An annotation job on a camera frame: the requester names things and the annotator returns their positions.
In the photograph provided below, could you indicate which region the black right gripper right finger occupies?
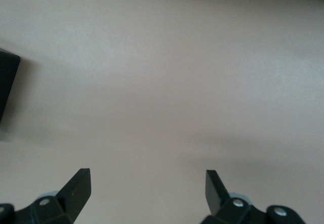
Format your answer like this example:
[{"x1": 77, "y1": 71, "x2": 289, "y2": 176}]
[{"x1": 201, "y1": 169, "x2": 307, "y2": 224}]

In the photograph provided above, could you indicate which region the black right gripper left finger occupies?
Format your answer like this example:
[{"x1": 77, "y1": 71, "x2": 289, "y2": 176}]
[{"x1": 0, "y1": 168, "x2": 92, "y2": 224}]

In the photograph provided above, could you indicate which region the black plastic box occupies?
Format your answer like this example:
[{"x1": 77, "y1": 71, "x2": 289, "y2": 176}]
[{"x1": 0, "y1": 48, "x2": 21, "y2": 125}]

